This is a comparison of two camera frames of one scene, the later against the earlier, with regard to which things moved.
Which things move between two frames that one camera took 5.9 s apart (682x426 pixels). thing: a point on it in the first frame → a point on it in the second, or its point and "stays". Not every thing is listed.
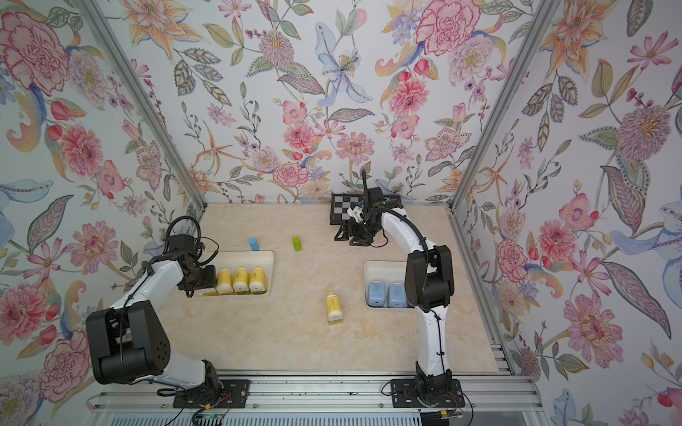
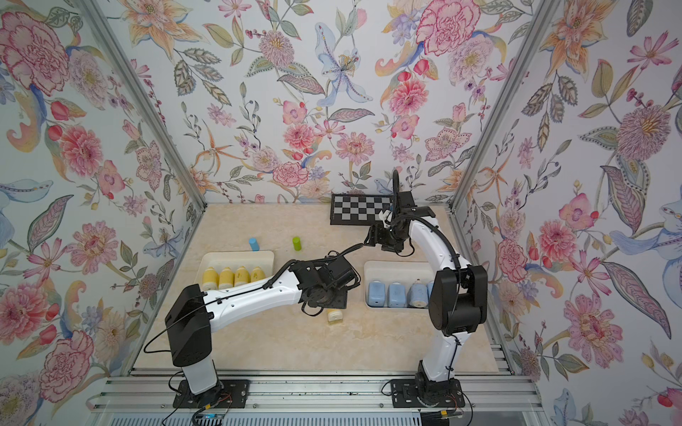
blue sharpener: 376,294 stays
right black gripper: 346,227 → 377,238
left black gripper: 210,279 → 341,302
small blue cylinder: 255,247 stays
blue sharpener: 397,297 stays
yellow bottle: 335,312 stays
